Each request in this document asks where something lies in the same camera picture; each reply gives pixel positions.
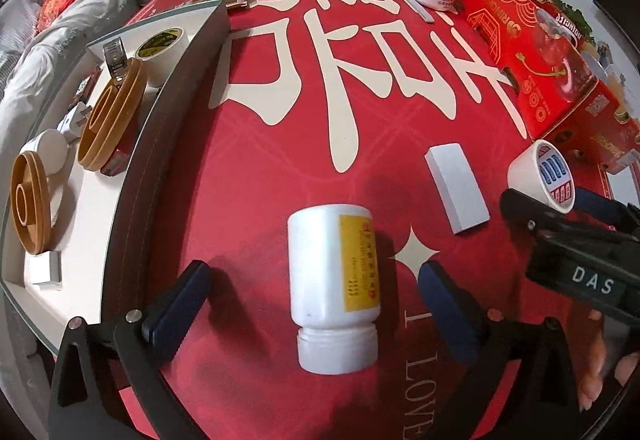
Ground grey striped blanket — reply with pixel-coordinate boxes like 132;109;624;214
0;0;41;55

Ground small white box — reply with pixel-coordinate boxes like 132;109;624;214
30;251;62;291

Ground white bottle blue label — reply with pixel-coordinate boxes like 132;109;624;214
20;130;74;176

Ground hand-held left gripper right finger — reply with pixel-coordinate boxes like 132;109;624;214
417;261;586;440

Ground white power adapter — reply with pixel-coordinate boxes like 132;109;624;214
57;102;94;141

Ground long white box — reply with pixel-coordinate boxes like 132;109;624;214
425;142;490;235

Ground grey tray box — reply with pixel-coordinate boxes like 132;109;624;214
0;0;231;356

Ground clear plastic bags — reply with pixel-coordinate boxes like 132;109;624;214
532;0;601;50

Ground brown ring-shaped dish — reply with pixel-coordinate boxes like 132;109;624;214
77;58;149;171
10;147;64;255

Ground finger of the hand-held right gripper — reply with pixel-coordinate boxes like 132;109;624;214
575;187;640;233
500;189;566;233

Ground white tape roll blue print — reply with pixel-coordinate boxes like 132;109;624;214
507;140;576;213

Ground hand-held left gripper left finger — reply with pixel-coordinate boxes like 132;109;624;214
47;260;210;440

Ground red cardboard box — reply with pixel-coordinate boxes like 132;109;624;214
452;0;640;173

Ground small red box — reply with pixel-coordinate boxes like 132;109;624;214
102;147;131;177

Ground white bottle yellow label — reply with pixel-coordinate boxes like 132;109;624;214
287;205;379;375

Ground person's right hand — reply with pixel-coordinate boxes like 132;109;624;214
577;312;640;414

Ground red printed table mat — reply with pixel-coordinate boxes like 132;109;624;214
125;0;616;440

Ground clear tape roll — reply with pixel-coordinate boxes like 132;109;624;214
102;37;132;83

